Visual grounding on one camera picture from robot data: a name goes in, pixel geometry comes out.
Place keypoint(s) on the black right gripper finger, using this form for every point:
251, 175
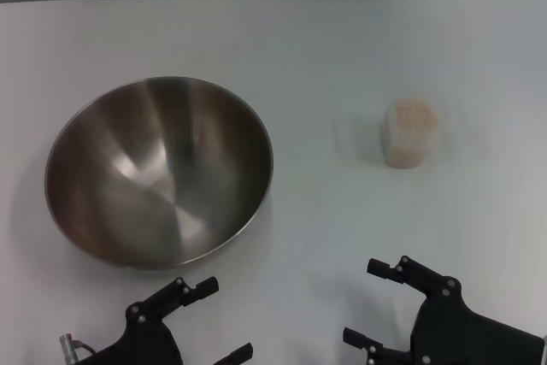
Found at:
376, 352
423, 279

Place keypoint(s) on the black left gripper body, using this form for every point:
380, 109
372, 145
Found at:
141, 345

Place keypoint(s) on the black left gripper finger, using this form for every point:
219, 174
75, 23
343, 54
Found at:
179, 292
239, 354

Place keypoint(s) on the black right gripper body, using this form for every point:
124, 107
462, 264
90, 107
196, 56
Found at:
461, 335

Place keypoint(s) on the large stainless steel bowl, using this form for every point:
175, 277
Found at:
158, 172

